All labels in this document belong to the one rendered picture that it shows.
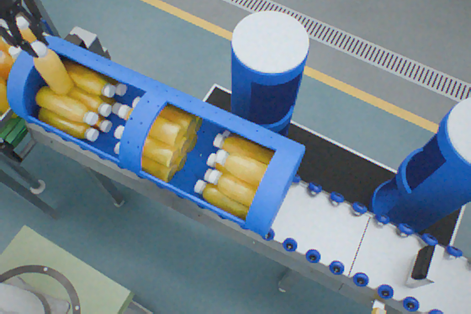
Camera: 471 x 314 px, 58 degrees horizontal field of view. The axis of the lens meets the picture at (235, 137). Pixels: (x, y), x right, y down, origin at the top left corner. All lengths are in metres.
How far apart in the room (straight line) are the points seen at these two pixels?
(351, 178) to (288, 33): 1.01
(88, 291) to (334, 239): 0.73
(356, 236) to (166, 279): 1.18
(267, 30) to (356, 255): 0.83
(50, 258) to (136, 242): 1.10
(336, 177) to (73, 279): 1.48
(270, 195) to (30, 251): 0.68
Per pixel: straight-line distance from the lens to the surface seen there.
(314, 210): 1.42
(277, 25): 1.62
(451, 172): 1.61
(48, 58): 1.31
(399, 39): 3.11
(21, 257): 1.34
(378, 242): 1.44
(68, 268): 1.29
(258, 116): 2.34
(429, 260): 1.32
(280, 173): 1.11
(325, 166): 2.33
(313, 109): 2.65
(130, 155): 1.23
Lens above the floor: 2.26
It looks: 64 degrees down
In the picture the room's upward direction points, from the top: 1 degrees clockwise
